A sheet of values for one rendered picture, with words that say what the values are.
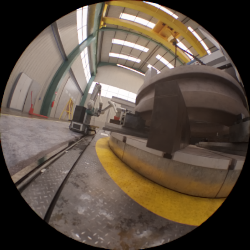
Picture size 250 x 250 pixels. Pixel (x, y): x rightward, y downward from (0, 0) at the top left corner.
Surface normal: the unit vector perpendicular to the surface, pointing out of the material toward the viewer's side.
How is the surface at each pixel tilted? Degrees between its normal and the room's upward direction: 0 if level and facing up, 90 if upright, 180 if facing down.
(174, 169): 90
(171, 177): 90
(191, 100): 90
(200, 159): 90
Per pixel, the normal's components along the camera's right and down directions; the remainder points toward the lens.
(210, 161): -0.68, -0.20
